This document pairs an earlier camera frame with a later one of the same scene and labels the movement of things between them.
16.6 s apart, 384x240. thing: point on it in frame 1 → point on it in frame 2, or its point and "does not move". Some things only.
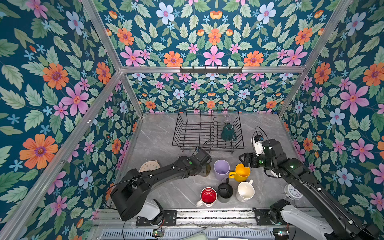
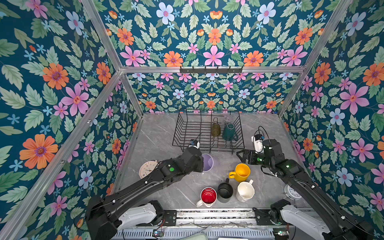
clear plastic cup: (227, 119) does not move
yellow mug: (241, 173) does not move
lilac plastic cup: (221, 168) → (208, 162)
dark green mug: (227, 133) does not move
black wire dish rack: (208, 129) does not move
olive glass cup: (208, 170) → (216, 129)
